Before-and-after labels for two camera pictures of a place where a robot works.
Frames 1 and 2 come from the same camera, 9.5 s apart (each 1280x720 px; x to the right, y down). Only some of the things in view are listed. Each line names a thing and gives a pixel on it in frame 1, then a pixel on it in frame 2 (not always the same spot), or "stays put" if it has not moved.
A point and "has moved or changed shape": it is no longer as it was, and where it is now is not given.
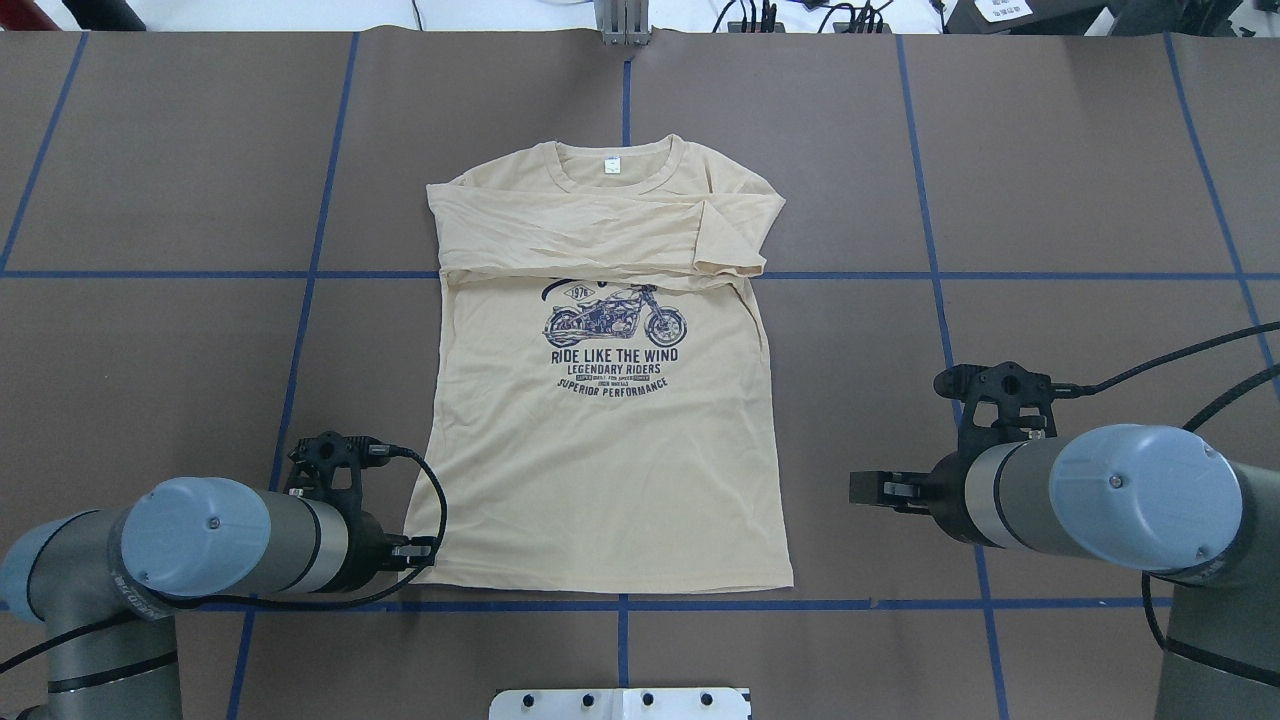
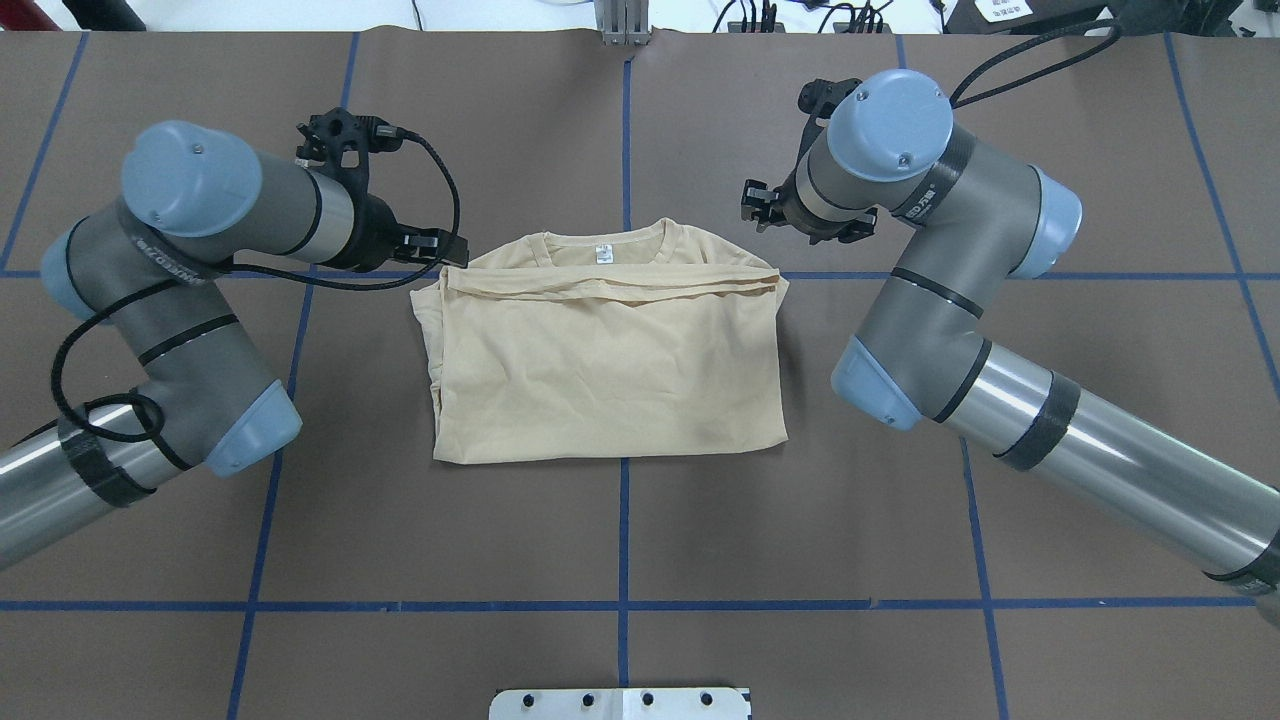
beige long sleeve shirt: (600, 410) has moved or changed shape
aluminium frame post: (623, 22) stays put
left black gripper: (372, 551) to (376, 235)
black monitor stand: (1132, 18) stays put
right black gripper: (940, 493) to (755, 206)
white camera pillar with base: (683, 703) stays put
